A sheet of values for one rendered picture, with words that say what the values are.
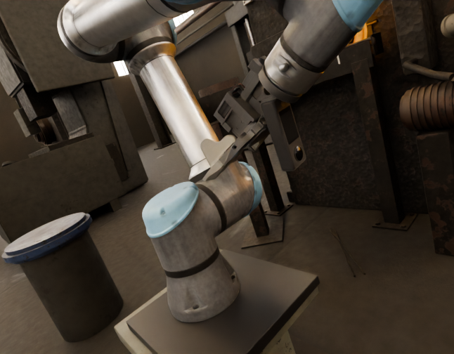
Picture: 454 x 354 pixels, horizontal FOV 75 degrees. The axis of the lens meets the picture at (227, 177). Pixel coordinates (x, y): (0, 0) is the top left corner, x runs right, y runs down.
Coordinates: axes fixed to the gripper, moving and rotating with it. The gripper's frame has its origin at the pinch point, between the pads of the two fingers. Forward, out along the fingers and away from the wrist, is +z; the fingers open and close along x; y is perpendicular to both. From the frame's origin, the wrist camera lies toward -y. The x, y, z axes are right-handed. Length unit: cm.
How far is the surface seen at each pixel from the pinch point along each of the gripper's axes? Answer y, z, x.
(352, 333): -51, 24, -15
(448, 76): -18, -25, -53
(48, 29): 237, 156, -110
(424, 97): -19, -18, -56
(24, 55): 221, 167, -79
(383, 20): 7, -20, -84
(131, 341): -11.5, 28.8, 25.2
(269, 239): -26, 66, -54
